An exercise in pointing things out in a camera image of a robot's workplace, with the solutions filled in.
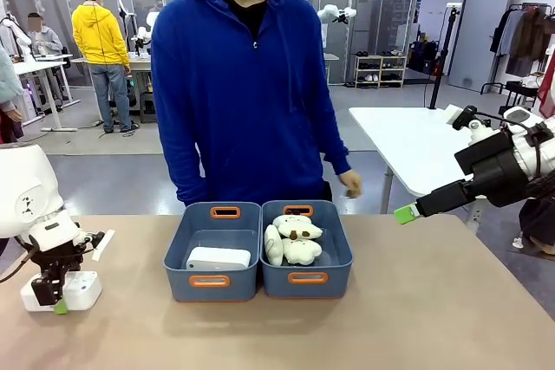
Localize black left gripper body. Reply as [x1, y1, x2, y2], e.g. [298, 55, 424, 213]
[28, 237, 86, 279]

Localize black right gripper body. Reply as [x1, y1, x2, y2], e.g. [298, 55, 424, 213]
[454, 131, 531, 209]

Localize cream plush toy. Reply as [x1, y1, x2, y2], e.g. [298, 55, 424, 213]
[276, 213, 324, 242]
[264, 224, 285, 265]
[280, 237, 323, 267]

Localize person's left hand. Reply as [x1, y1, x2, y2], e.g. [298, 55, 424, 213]
[336, 169, 364, 200]

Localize large white table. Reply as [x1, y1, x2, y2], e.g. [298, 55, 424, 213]
[348, 106, 489, 215]

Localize black utility cart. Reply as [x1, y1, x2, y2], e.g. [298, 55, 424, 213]
[498, 80, 539, 118]

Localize red hanging garment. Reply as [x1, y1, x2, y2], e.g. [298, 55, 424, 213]
[537, 47, 555, 120]

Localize black tripod stand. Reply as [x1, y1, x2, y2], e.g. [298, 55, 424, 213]
[428, 3, 461, 110]

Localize black bags pile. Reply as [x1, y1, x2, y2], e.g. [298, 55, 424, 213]
[407, 39, 441, 76]

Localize clothes rack with coats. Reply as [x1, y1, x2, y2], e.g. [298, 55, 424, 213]
[480, 2, 555, 96]

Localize low shoe rack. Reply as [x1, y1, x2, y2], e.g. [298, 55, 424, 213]
[354, 54, 408, 89]

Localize person in grey sleeve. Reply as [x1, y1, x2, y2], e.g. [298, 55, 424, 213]
[0, 44, 25, 146]

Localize white standing desk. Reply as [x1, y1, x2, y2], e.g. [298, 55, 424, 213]
[12, 53, 82, 133]

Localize grey lab desk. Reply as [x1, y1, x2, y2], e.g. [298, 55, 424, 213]
[69, 55, 158, 125]

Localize seated person grey top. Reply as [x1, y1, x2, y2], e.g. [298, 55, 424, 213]
[26, 11, 64, 57]

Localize person in blue hoodie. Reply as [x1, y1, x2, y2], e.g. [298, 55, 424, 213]
[150, 0, 353, 207]

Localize person in yellow hoodie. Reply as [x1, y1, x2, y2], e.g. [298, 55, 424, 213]
[70, 0, 134, 134]

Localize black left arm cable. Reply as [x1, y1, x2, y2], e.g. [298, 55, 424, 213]
[0, 235, 42, 285]

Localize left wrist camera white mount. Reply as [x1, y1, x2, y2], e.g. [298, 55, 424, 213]
[82, 228, 116, 263]

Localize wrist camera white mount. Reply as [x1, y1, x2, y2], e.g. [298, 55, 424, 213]
[82, 228, 116, 263]
[443, 104, 496, 142]

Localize dark right arm cable sleeve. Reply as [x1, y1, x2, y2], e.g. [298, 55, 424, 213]
[522, 173, 555, 204]

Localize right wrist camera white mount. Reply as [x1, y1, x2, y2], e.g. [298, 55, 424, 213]
[443, 104, 496, 142]

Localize blue basket orange handles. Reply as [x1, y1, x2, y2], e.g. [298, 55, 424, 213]
[258, 199, 355, 300]
[163, 201, 263, 303]

